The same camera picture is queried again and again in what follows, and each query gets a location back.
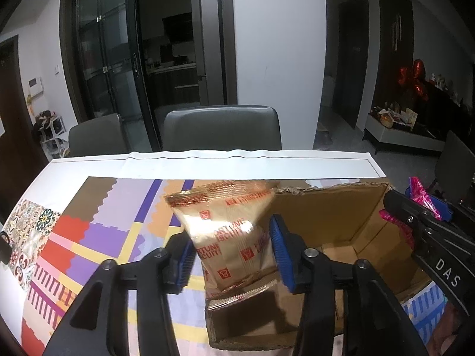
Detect dark interior door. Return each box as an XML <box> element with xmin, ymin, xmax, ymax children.
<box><xmin>332</xmin><ymin>0</ymin><xmax>370</xmax><ymax>130</ymax></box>

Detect colourful patterned tablecloth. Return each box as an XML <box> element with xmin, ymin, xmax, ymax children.
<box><xmin>20</xmin><ymin>176</ymin><xmax>449</xmax><ymax>356</ymax></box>

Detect gold biscuit packet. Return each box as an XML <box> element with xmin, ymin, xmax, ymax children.
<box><xmin>163</xmin><ymin>179</ymin><xmax>281</xmax><ymax>310</ymax></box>

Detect wide grey chair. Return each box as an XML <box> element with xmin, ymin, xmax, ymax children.
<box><xmin>163</xmin><ymin>106</ymin><xmax>283</xmax><ymax>152</ymax></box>

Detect dark wooden door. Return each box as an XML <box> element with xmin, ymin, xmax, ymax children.
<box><xmin>0</xmin><ymin>35</ymin><xmax>49</xmax><ymax>223</ymax></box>

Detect white shoe rack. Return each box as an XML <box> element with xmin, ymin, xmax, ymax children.
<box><xmin>33</xmin><ymin>110</ymin><xmax>71</xmax><ymax>160</ymax></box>

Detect brown cardboard box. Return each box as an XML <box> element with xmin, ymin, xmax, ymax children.
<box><xmin>205</xmin><ymin>180</ymin><xmax>435</xmax><ymax>351</ymax></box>

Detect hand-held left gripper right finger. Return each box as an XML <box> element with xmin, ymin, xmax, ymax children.
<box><xmin>268</xmin><ymin>214</ymin><xmax>431</xmax><ymax>356</ymax></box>

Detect black range hood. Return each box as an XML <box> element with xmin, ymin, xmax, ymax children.
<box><xmin>162</xmin><ymin>13</ymin><xmax>194</xmax><ymax>41</ymax></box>

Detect dark tall cabinet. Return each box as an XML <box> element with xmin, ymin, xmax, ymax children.
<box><xmin>375</xmin><ymin>0</ymin><xmax>414</xmax><ymax>97</ymax></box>

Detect glass sliding door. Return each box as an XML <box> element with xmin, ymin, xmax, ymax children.
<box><xmin>61</xmin><ymin>0</ymin><xmax>238</xmax><ymax>145</ymax></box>

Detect narrow grey chair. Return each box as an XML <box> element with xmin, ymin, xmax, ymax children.
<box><xmin>69</xmin><ymin>114</ymin><xmax>129</xmax><ymax>157</ymax></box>

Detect dark sideboard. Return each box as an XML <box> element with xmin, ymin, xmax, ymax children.
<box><xmin>423</xmin><ymin>82</ymin><xmax>475</xmax><ymax>145</ymax></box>

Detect pink snack packet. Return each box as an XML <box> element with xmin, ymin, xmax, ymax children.
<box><xmin>379</xmin><ymin>176</ymin><xmax>446</xmax><ymax>245</ymax></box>

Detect low white cabinet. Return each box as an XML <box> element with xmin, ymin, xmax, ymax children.
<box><xmin>364</xmin><ymin>109</ymin><xmax>446</xmax><ymax>154</ymax></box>

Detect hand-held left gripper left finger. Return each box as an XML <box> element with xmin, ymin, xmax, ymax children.
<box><xmin>42</xmin><ymin>230</ymin><xmax>195</xmax><ymax>356</ymax></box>

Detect dark grey side chair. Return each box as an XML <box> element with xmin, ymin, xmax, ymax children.
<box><xmin>432</xmin><ymin>130</ymin><xmax>475</xmax><ymax>208</ymax></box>

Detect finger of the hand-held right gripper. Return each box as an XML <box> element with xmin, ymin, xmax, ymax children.
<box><xmin>382</xmin><ymin>190</ymin><xmax>475</xmax><ymax>256</ymax></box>
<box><xmin>405</xmin><ymin>187</ymin><xmax>475</xmax><ymax>231</ymax></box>

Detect red foil balloons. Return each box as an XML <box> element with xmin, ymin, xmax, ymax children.
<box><xmin>399</xmin><ymin>59</ymin><xmax>429</xmax><ymax>101</ymax></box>

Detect black mug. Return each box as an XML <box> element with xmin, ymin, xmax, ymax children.
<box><xmin>0</xmin><ymin>232</ymin><xmax>12</xmax><ymax>264</ymax></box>

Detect kitchen counter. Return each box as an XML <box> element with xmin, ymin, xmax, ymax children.
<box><xmin>146</xmin><ymin>63</ymin><xmax>201</xmax><ymax>108</ymax></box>

